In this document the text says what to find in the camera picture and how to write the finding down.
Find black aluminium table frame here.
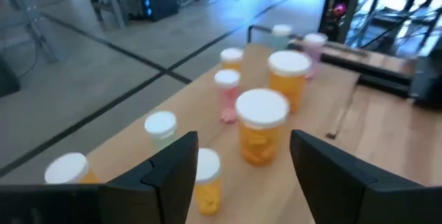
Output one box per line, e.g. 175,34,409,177
320,40,415,97

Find green medicine bottle white cap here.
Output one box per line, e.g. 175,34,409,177
144,110,178,151
271,24,293,51

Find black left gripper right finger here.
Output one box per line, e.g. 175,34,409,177
289,129,419,224

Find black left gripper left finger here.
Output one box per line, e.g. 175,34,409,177
97,131,200,224

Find orange medicine bottle white cap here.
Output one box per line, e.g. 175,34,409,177
44,151,101,185
220,46,244,73
193,147,222,217

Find wide orange medicine bottle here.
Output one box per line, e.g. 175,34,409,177
267,50,312,113
234,88,290,168

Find wooden shelf black metal legs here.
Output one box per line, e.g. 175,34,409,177
84,23,362,224

